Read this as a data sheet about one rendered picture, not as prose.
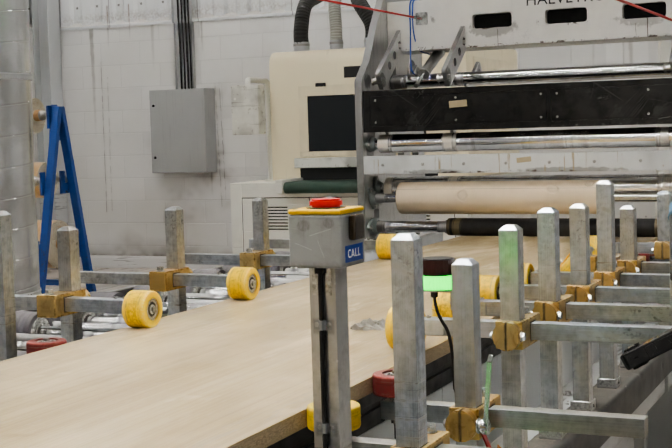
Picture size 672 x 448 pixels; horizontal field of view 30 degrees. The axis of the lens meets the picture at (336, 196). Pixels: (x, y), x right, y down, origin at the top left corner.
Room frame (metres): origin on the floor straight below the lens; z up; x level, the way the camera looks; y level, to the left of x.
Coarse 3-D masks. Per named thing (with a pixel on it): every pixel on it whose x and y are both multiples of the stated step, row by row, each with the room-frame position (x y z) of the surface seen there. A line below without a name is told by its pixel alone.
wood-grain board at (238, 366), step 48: (480, 240) 4.51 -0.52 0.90; (528, 240) 4.46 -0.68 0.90; (288, 288) 3.29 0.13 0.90; (384, 288) 3.23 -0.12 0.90; (96, 336) 2.59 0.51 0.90; (144, 336) 2.57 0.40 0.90; (192, 336) 2.55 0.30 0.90; (240, 336) 2.53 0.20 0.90; (288, 336) 2.52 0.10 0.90; (384, 336) 2.48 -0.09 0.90; (432, 336) 2.46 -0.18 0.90; (0, 384) 2.11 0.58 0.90; (48, 384) 2.09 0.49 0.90; (96, 384) 2.08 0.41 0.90; (144, 384) 2.07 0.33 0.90; (192, 384) 2.06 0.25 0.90; (240, 384) 2.05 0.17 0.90; (288, 384) 2.03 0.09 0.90; (0, 432) 1.76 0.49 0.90; (48, 432) 1.75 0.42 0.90; (96, 432) 1.74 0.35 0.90; (144, 432) 1.73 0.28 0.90; (192, 432) 1.72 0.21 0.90; (240, 432) 1.71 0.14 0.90; (288, 432) 1.80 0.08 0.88
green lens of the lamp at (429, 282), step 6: (426, 276) 1.97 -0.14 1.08; (432, 276) 1.97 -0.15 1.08; (438, 276) 1.97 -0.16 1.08; (444, 276) 1.97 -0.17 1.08; (450, 276) 1.97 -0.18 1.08; (426, 282) 1.97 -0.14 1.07; (432, 282) 1.97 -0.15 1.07; (438, 282) 1.97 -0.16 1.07; (444, 282) 1.97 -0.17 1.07; (450, 282) 1.97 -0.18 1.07; (426, 288) 1.97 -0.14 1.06; (432, 288) 1.97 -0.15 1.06; (438, 288) 1.97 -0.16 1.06; (444, 288) 1.97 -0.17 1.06; (450, 288) 1.97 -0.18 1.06
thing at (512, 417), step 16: (384, 400) 2.07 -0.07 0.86; (384, 416) 2.06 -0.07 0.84; (432, 416) 2.03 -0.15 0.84; (496, 416) 1.98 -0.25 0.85; (512, 416) 1.97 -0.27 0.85; (528, 416) 1.96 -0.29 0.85; (544, 416) 1.95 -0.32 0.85; (560, 416) 1.94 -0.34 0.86; (576, 416) 1.93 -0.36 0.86; (592, 416) 1.92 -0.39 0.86; (608, 416) 1.91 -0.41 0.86; (624, 416) 1.91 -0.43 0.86; (640, 416) 1.91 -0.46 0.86; (576, 432) 1.93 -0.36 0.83; (592, 432) 1.92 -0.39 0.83; (608, 432) 1.91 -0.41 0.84; (624, 432) 1.90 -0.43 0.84; (640, 432) 1.89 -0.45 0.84
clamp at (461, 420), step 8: (496, 400) 2.03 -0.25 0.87; (456, 408) 1.96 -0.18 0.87; (464, 408) 1.95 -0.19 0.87; (472, 408) 1.95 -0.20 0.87; (480, 408) 1.95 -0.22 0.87; (448, 416) 1.95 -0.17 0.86; (456, 416) 1.94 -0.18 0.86; (464, 416) 1.93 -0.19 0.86; (472, 416) 1.93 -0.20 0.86; (480, 416) 1.95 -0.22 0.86; (448, 424) 1.94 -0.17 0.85; (456, 424) 1.94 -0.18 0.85; (464, 424) 1.93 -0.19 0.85; (472, 424) 1.93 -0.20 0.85; (456, 432) 1.94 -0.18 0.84; (464, 432) 1.93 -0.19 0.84; (472, 432) 1.93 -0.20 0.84; (456, 440) 1.94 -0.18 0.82; (464, 440) 1.93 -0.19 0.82
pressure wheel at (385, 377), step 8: (376, 376) 2.05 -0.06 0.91; (384, 376) 2.04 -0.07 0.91; (392, 376) 2.04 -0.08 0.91; (376, 384) 2.05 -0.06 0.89; (384, 384) 2.04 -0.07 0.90; (392, 384) 2.03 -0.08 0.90; (376, 392) 2.05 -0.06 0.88; (384, 392) 2.04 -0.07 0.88; (392, 392) 2.03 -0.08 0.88; (392, 400) 2.06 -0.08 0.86
